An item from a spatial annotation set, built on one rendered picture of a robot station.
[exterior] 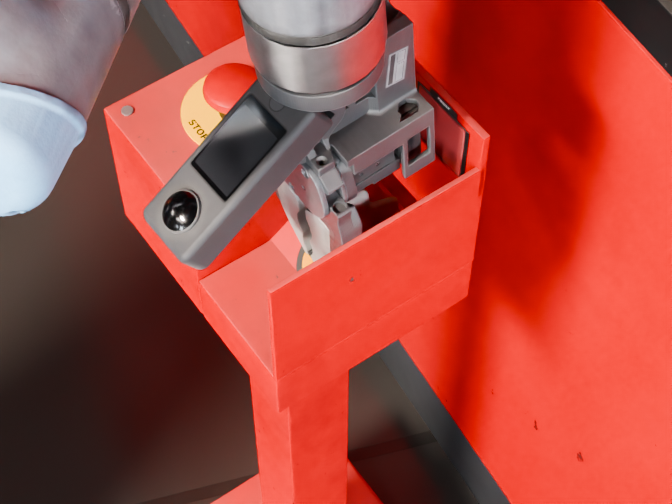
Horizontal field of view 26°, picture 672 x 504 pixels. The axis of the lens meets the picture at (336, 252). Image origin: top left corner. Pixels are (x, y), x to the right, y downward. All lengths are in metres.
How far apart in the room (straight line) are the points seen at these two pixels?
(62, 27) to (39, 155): 0.06
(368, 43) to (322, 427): 0.53
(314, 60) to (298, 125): 0.06
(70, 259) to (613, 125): 0.99
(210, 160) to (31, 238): 1.08
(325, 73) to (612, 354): 0.50
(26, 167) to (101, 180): 1.30
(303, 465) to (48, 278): 0.67
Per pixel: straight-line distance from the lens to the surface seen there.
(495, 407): 1.46
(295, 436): 1.20
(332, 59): 0.74
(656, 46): 0.93
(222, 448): 1.70
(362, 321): 0.94
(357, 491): 1.54
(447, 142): 0.91
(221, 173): 0.81
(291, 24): 0.72
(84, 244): 1.87
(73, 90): 0.64
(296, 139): 0.79
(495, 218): 1.25
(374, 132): 0.83
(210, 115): 0.96
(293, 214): 0.92
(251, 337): 0.95
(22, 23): 0.63
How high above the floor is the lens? 1.52
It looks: 56 degrees down
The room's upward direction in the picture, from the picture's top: straight up
